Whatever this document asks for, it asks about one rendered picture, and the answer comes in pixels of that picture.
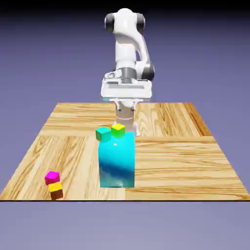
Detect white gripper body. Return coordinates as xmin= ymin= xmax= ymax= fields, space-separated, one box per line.
xmin=101 ymin=77 xmax=153 ymax=103

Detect small yellow-green cube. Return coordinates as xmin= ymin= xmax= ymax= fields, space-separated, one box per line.
xmin=111 ymin=123 xmax=126 ymax=139

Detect small teal cube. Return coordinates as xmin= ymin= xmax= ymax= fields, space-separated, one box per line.
xmin=95 ymin=126 xmax=112 ymax=143

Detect small magenta cube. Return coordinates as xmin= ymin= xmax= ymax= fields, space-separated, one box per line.
xmin=44 ymin=170 xmax=61 ymax=186

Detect small yellow cube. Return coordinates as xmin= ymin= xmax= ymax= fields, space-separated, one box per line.
xmin=47 ymin=182 xmax=63 ymax=193

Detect small brown cube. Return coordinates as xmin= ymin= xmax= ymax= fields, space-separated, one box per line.
xmin=50 ymin=189 xmax=64 ymax=201

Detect large cyan box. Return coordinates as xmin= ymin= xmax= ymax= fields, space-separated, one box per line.
xmin=98 ymin=131 xmax=136 ymax=188

